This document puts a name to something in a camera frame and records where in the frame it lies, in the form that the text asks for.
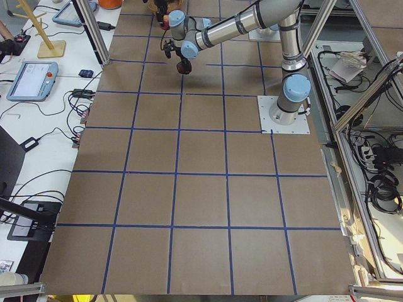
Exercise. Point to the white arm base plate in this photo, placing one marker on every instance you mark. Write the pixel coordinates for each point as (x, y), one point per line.
(275, 121)

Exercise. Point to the dark red apple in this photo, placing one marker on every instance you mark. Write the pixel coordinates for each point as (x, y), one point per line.
(184, 67)

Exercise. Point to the red yellow apple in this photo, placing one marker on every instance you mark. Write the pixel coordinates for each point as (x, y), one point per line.
(164, 24)

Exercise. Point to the black power adapter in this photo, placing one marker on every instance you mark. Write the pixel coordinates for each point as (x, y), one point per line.
(105, 26)

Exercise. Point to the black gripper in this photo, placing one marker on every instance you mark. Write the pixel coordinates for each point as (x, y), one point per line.
(181, 62)

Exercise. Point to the aluminium frame post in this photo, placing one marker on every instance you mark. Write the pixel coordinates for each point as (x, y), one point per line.
(91, 28)

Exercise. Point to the wooden stand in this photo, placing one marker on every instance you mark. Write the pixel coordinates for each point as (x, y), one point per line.
(21, 16)

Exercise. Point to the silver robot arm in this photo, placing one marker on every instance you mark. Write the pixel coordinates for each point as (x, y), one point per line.
(192, 35)

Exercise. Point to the woven wicker basket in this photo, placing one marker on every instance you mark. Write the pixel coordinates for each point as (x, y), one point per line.
(165, 6)

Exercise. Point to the teach pendant tablet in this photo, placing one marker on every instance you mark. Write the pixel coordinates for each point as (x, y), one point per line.
(33, 82)

